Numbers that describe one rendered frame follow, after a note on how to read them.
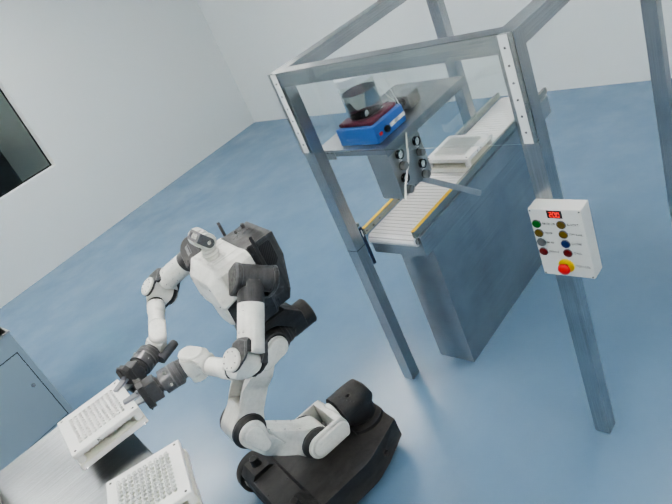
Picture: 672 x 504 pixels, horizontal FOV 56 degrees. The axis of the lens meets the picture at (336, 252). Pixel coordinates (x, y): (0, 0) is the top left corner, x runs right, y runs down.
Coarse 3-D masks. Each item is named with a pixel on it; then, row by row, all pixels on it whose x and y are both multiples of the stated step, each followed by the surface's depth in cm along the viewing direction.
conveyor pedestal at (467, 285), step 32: (512, 160) 321; (512, 192) 324; (480, 224) 304; (512, 224) 326; (416, 256) 287; (448, 256) 287; (480, 256) 306; (512, 256) 329; (416, 288) 302; (448, 288) 289; (480, 288) 309; (512, 288) 332; (448, 320) 302; (480, 320) 311; (448, 352) 319; (480, 352) 314
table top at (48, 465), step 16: (32, 448) 234; (48, 448) 230; (64, 448) 226; (128, 448) 212; (144, 448) 209; (16, 464) 229; (32, 464) 226; (48, 464) 222; (64, 464) 218; (96, 464) 212; (112, 464) 208; (128, 464) 205; (0, 480) 225; (16, 480) 221; (32, 480) 218; (48, 480) 214; (64, 480) 211; (80, 480) 208; (96, 480) 205; (0, 496) 217; (16, 496) 214; (32, 496) 210; (48, 496) 207; (64, 496) 204; (80, 496) 201; (96, 496) 198
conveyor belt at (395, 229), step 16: (432, 176) 303; (448, 176) 297; (416, 192) 296; (432, 192) 290; (400, 208) 289; (416, 208) 283; (384, 224) 282; (400, 224) 276; (416, 224) 271; (384, 240) 274; (400, 240) 268
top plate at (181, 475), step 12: (180, 444) 194; (156, 456) 192; (180, 456) 188; (132, 468) 191; (180, 468) 183; (120, 480) 189; (144, 480) 185; (156, 480) 183; (180, 480) 179; (108, 492) 187; (180, 492) 175; (192, 492) 174
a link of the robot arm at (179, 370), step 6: (168, 366) 216; (174, 366) 216; (180, 366) 217; (186, 366) 216; (192, 366) 217; (174, 372) 215; (180, 372) 216; (186, 372) 217; (192, 372) 218; (198, 372) 219; (174, 378) 214; (180, 378) 215; (192, 378) 219; (198, 378) 220; (204, 378) 221; (180, 384) 217
